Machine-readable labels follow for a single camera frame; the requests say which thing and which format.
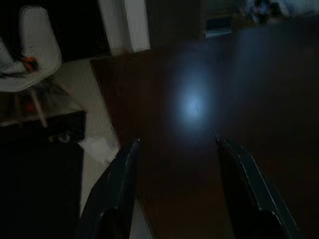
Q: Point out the small orange black item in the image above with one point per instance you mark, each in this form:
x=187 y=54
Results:
x=30 y=63

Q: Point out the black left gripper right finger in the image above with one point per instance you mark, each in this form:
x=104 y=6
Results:
x=254 y=194

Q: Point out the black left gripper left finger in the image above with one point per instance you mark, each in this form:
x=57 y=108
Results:
x=112 y=194

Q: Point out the white chair with wooden legs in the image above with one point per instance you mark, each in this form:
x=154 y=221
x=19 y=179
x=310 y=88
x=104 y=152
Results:
x=37 y=49

